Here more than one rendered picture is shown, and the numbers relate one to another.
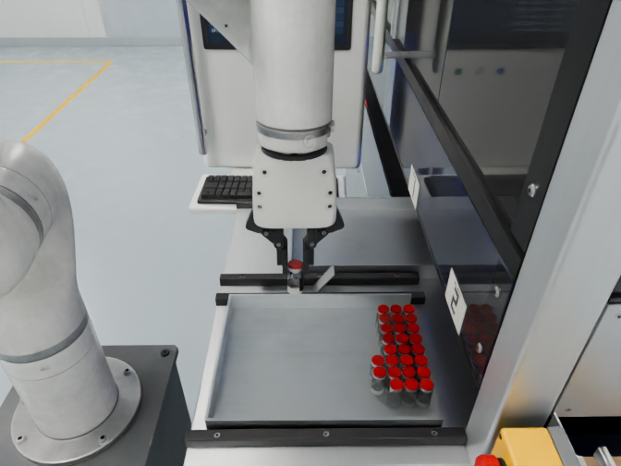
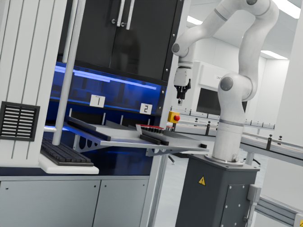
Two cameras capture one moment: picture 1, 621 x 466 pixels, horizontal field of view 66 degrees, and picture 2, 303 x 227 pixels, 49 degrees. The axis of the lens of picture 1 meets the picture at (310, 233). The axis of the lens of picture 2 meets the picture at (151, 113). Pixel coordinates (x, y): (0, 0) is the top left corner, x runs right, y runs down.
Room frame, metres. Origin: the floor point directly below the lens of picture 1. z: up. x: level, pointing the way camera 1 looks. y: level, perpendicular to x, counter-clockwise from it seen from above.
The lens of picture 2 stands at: (1.77, 1.39, 1.11)
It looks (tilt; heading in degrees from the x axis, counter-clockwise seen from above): 3 degrees down; 231
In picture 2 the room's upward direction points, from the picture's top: 11 degrees clockwise
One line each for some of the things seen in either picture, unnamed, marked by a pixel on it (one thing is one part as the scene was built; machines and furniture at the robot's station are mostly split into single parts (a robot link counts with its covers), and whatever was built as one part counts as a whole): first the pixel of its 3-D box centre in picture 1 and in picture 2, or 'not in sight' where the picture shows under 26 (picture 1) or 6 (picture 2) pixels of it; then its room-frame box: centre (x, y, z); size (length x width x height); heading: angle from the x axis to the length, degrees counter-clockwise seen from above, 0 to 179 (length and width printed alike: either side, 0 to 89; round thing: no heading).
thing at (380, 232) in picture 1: (367, 234); (101, 126); (0.86, -0.13, 0.90); 0.34 x 0.26 x 0.04; 91
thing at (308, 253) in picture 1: (315, 247); (177, 92); (0.49, -0.01, 1.15); 0.03 x 0.03 x 0.07; 2
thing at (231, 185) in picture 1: (270, 188); (56, 149); (1.20, 0.12, 0.82); 0.40 x 0.14 x 0.02; 89
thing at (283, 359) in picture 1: (322, 355); (163, 135); (0.52, -0.02, 0.90); 0.34 x 0.26 x 0.04; 90
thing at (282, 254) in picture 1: (274, 247); (184, 93); (0.49, 0.05, 1.15); 0.03 x 0.03 x 0.07; 2
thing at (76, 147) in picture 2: not in sight; (92, 148); (0.94, -0.05, 0.80); 0.34 x 0.03 x 0.13; 91
